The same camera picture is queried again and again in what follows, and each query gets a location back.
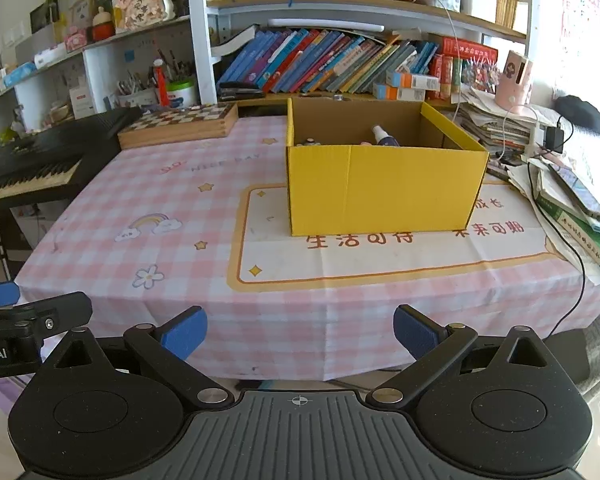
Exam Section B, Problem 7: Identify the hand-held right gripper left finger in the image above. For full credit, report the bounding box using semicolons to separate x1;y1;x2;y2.
32;306;236;408

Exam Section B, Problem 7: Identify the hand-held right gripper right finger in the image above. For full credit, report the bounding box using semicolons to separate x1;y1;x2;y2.
371;305;576;407

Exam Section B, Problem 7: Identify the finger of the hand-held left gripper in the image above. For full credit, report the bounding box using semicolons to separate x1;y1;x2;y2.
0;281;21;312
0;291;93;336

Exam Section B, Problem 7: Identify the yellow cardboard box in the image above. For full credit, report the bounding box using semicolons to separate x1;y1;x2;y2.
285;97;491;237

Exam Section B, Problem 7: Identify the blue label spray bottle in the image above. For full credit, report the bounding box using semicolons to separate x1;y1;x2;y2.
371;125;401;148

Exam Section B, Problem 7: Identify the pink checkered tablecloth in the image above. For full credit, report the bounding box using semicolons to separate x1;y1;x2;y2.
12;112;600;381

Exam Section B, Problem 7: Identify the black electronic keyboard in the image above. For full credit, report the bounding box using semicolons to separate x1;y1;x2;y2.
0;106;143;206

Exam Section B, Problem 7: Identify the stack of green books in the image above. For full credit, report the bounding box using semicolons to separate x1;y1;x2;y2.
535;160;600;281

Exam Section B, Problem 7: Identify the wooden chessboard box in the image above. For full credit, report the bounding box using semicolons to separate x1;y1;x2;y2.
117;101;239;150

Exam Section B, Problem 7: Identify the white box red label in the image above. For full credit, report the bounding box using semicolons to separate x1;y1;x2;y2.
69;85;95;116

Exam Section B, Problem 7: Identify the stack of papers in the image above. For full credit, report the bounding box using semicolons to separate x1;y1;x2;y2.
455;87;536;161

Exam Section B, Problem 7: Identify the blue tissue pack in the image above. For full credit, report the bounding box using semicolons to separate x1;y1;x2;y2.
2;62;36;86

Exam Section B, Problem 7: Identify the white brush holder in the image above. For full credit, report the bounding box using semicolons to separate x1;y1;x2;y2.
116;67;158;108

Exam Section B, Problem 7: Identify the black power adapter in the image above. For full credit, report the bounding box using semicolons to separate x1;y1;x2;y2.
545;126;566;155

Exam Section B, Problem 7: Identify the green lid wipes canister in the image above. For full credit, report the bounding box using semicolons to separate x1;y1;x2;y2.
166;78;199;108

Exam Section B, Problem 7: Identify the orange white medicine box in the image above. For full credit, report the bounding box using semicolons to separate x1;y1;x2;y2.
386;70;440;91
372;83;426;102

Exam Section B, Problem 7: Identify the white tissue pack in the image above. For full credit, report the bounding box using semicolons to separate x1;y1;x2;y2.
34;45;68;70

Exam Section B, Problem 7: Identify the black stapler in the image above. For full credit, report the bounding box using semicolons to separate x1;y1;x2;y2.
217;81;266;102

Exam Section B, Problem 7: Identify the red white glue bottle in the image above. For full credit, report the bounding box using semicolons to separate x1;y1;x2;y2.
152;58;170;107

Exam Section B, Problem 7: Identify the pink cylinder container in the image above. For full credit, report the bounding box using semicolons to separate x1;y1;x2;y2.
495;50;534;116

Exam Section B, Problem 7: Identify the pink printed box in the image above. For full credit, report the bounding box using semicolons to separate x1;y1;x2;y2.
64;27;88;52

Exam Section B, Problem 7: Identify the black cap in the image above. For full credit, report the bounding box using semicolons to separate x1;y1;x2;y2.
555;95;600;138

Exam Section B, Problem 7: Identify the row of blue picture books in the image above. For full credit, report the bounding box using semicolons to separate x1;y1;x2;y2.
217;27;441;96

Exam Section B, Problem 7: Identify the red white doll figure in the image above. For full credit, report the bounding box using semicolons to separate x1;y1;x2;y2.
91;7;116;42

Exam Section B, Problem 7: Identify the red lettered box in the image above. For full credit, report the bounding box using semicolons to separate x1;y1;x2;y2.
440;36;498;61

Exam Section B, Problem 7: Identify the black cable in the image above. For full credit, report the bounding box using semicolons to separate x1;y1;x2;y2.
526;157;588;342

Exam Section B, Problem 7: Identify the small dark picture frame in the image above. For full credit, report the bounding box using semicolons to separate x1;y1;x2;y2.
30;2;61;36

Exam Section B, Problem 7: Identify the white bookshelf frame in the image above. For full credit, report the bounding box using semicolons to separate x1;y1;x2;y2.
0;0;531;126

